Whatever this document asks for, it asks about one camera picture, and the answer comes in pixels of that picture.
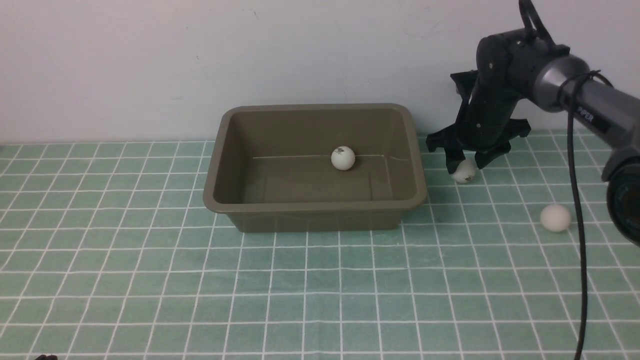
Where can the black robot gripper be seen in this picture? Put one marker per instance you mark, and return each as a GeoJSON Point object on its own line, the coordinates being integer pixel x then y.
{"type": "Point", "coordinates": [483, 124]}

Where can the white ping-pong ball with logo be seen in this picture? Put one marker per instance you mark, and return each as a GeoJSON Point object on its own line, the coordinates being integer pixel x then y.
{"type": "Point", "coordinates": [465, 172]}

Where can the plain white ping-pong ball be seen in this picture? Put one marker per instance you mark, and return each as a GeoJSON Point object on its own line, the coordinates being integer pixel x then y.
{"type": "Point", "coordinates": [555, 217]}

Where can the white ping-pong ball front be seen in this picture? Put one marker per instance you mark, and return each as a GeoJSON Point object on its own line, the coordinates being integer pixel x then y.
{"type": "Point", "coordinates": [343, 158]}

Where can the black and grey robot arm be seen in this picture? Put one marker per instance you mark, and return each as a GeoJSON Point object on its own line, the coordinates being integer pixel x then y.
{"type": "Point", "coordinates": [526, 65]}

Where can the olive green plastic bin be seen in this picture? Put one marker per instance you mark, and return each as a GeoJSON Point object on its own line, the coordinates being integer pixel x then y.
{"type": "Point", "coordinates": [270, 168]}

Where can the green checkered tablecloth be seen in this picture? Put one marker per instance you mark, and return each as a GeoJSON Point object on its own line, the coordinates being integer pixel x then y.
{"type": "Point", "coordinates": [108, 253]}

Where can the small black object at edge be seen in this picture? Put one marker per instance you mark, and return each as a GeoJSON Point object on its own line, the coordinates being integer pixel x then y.
{"type": "Point", "coordinates": [47, 357]}

